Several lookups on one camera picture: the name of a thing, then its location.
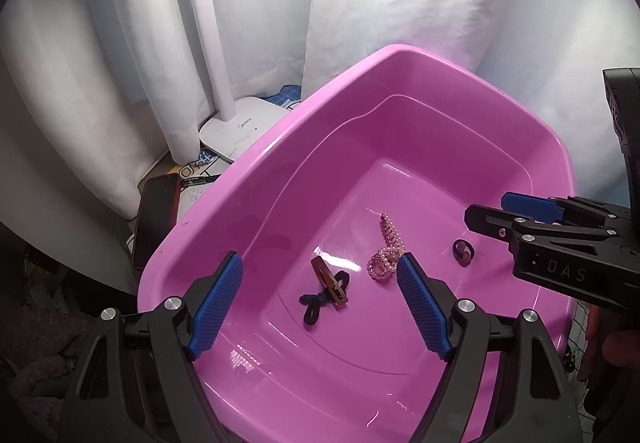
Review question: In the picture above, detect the dark purple scrunchie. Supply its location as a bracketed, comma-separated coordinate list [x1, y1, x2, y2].
[452, 238, 475, 267]

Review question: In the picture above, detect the small black hair tie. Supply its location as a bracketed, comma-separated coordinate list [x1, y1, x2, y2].
[298, 271, 352, 326]

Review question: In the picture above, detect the brown hair clip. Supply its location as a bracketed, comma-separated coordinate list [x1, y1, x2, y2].
[311, 255, 350, 307]

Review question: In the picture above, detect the person's right hand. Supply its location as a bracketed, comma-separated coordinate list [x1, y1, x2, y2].
[578, 305, 639, 381]

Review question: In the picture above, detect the white paper with writing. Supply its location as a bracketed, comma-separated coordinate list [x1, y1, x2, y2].
[178, 183, 212, 218]

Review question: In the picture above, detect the pink plastic bin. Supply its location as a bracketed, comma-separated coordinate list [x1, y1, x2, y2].
[138, 46, 575, 442]

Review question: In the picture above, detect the black pen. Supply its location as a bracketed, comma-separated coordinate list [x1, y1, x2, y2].
[181, 174, 220, 188]

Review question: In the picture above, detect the white desk lamp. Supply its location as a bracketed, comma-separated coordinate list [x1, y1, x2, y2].
[191, 0, 288, 163]

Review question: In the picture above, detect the white sheer curtain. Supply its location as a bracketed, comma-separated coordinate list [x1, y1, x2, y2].
[1, 0, 639, 218]

